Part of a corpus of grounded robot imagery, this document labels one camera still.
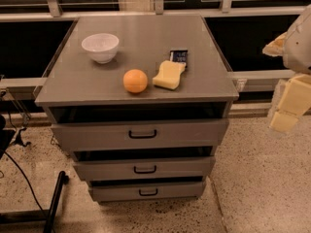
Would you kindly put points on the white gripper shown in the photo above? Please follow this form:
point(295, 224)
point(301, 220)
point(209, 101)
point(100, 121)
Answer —
point(298, 50)

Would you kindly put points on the grey drawer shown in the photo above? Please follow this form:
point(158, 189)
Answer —
point(153, 134)
point(116, 170)
point(145, 190)

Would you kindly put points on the grey drawer cabinet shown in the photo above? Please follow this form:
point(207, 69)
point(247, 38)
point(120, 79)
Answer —
point(80, 90)

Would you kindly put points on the grey top drawer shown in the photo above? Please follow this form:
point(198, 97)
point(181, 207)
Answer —
point(153, 134)

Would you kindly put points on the grey bottom drawer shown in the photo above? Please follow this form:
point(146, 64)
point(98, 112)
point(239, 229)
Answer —
point(145, 190)

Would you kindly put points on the metal window railing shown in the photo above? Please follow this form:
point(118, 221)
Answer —
point(150, 7)

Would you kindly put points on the dark blue snack packet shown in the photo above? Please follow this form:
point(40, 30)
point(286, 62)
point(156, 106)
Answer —
point(179, 56)

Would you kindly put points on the yellow sponge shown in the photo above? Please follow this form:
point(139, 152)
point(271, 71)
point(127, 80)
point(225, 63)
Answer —
point(169, 74)

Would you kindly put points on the orange ball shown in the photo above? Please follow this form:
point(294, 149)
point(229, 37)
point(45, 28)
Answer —
point(135, 81)

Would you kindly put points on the white ceramic bowl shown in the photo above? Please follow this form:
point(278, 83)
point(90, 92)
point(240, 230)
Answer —
point(102, 47)

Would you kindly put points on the black clamp on left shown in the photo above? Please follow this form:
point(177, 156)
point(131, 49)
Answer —
point(9, 136)

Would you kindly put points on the black stand leg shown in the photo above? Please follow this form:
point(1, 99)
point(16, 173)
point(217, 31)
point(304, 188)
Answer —
point(47, 216)

